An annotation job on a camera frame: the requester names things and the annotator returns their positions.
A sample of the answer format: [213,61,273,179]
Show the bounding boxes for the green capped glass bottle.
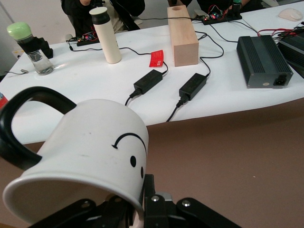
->
[6,21,55,76]

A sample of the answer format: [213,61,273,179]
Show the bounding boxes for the person in black clothes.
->
[61,0,146,38]

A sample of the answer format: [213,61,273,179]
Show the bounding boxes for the red and black wires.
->
[257,21,304,38]

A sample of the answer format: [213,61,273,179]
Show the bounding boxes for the black mains lead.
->
[125,89,143,106]
[166,95,188,122]

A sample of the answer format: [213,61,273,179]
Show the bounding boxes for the red card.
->
[149,49,165,68]

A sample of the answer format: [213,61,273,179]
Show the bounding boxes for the black power adapter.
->
[133,69,164,95]
[179,73,207,100]

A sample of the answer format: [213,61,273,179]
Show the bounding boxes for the white smiley mug black handle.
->
[0,86,149,228]

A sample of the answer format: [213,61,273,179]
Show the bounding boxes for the thin black adapter cable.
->
[191,20,225,77]
[67,40,169,76]

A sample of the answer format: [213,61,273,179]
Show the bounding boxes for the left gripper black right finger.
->
[139,174,241,228]

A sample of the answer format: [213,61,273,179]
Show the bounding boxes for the black circuit board with leds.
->
[201,9,225,26]
[76,33,100,47]

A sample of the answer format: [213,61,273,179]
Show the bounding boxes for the cream thermos flask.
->
[89,6,123,64]

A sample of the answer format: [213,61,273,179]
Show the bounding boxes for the black plastic holder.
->
[30,36,54,59]

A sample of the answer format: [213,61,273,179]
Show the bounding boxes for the black stand with green part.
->
[225,0,243,20]

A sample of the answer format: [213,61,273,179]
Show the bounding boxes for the light wooden block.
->
[167,5,199,67]

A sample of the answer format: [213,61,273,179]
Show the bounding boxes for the grey finned power supply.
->
[277,32,304,79]
[236,35,294,89]

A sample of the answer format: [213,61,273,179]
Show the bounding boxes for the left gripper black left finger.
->
[29,197,135,228]

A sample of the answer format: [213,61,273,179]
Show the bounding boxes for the pale computer mouse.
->
[278,8,304,22]

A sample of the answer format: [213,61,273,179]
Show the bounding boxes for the red object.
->
[0,92,10,110]

